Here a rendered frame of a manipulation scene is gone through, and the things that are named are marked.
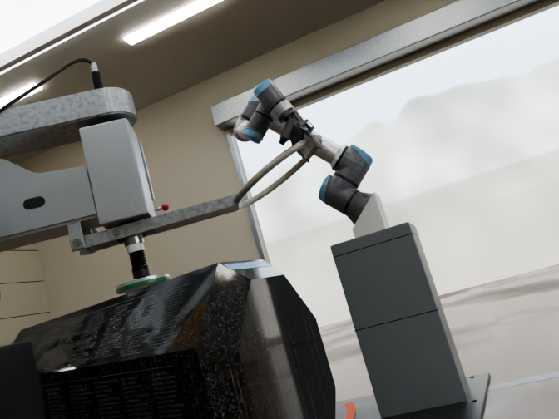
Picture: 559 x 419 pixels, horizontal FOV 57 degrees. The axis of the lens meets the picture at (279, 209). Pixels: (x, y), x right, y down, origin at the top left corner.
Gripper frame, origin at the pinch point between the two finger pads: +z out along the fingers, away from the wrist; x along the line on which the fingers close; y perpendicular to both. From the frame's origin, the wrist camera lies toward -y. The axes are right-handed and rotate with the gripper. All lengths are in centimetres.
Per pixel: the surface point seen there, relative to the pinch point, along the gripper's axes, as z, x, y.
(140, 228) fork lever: -20, 48, -55
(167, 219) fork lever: -17, 42, -46
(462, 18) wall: -75, 110, 467
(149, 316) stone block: 14, 23, -84
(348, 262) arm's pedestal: 45, 46, 21
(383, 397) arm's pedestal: 103, 60, -2
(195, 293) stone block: 18, 9, -74
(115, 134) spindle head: -57, 36, -45
